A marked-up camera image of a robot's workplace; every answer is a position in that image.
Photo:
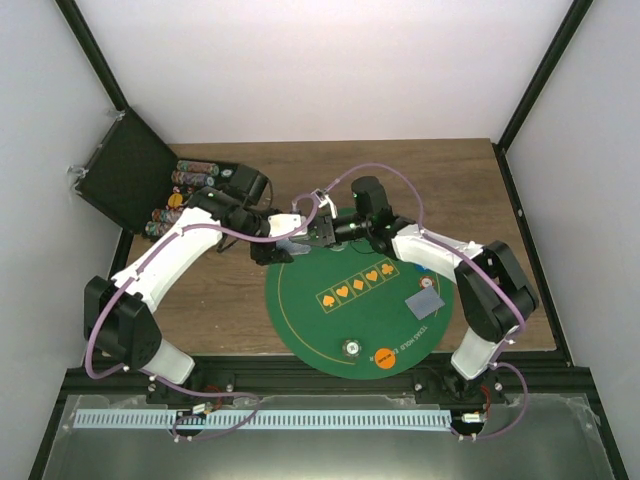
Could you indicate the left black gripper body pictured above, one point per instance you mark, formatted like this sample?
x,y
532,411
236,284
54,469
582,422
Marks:
x,y
262,254

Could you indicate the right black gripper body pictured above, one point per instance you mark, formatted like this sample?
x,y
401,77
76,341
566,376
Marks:
x,y
333,237

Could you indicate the orange big blind button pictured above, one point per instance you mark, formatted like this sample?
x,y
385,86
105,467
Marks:
x,y
385,358

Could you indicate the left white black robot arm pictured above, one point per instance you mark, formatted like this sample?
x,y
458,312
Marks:
x,y
119,312

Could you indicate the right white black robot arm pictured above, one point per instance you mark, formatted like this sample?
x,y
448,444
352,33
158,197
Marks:
x,y
496,295

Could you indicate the orange button in case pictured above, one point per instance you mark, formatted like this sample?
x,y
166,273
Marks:
x,y
175,201

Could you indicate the chip row top in case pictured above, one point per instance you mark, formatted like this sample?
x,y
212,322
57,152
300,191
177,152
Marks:
x,y
198,167

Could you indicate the chip row in case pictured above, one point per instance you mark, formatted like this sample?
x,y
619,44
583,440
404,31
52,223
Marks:
x,y
169,216
198,167
192,179
155,229

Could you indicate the chip row bottom in case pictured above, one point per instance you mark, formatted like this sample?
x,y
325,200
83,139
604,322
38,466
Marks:
x,y
155,229

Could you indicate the round green poker mat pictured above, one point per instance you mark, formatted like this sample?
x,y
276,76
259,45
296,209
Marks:
x,y
325,297

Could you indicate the black poker chip case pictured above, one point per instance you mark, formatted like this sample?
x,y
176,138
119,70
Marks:
x,y
129,175

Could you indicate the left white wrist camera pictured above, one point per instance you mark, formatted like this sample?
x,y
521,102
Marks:
x,y
286,225

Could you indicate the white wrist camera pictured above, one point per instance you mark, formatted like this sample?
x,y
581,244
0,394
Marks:
x,y
324,202
286,225

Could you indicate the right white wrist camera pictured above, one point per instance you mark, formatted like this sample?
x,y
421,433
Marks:
x,y
324,202

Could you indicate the light blue slotted cable duct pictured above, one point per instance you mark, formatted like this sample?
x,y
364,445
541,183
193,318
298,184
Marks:
x,y
418,420

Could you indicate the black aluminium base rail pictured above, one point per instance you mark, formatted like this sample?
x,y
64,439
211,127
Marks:
x,y
544,373

